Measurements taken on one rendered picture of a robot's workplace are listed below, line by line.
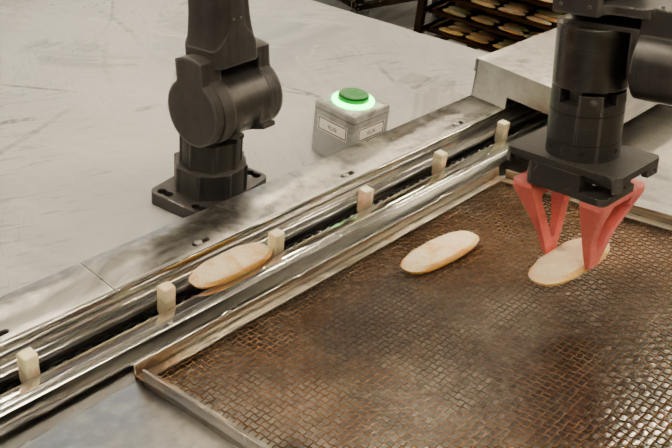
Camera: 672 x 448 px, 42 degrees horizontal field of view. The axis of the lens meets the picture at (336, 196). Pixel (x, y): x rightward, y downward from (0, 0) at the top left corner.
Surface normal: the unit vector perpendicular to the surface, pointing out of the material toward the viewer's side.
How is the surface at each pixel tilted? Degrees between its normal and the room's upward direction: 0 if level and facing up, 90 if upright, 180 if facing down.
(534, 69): 0
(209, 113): 90
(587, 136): 85
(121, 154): 0
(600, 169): 8
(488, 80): 90
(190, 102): 90
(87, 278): 0
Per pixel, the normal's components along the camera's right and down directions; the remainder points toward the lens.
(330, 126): -0.68, 0.33
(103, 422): -0.04, -0.91
